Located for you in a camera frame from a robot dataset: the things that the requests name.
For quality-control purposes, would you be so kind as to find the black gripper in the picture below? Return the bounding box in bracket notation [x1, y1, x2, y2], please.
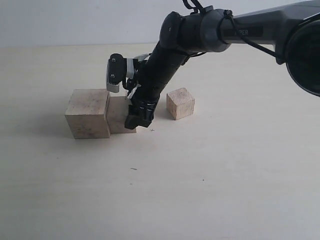
[124, 44, 188, 130]

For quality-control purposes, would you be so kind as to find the second largest wooden cube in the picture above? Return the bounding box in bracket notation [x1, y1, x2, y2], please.
[106, 96, 137, 134]

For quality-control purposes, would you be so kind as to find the third largest wooden cube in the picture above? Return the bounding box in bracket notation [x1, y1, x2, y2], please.
[166, 87, 195, 121]

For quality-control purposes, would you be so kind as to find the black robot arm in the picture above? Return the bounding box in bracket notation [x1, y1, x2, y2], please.
[124, 0, 320, 129]

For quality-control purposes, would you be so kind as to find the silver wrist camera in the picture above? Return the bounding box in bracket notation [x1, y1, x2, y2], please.
[106, 53, 135, 93]

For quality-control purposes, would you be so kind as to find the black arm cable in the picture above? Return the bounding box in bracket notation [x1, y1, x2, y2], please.
[181, 0, 281, 61]

